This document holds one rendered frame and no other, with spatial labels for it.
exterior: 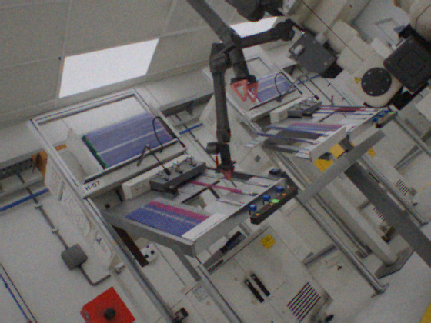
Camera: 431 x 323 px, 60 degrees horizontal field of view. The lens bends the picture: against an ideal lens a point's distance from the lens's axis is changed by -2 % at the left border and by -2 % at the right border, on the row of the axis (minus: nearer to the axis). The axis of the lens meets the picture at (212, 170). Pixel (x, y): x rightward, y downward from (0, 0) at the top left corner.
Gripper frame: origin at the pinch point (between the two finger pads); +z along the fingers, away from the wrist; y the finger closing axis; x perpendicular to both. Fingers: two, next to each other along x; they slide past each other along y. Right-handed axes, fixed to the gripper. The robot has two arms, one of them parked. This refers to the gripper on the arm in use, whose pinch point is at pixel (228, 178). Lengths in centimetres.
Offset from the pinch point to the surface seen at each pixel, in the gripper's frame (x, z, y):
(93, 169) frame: -54, -16, 50
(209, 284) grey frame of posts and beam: 42, 11, 63
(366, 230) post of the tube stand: 62, 36, -39
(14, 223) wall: -196, 50, 67
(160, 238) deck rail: 12, 2, 60
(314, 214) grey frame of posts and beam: 46, 16, -11
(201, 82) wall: -253, -4, -233
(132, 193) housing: -36, -1, 40
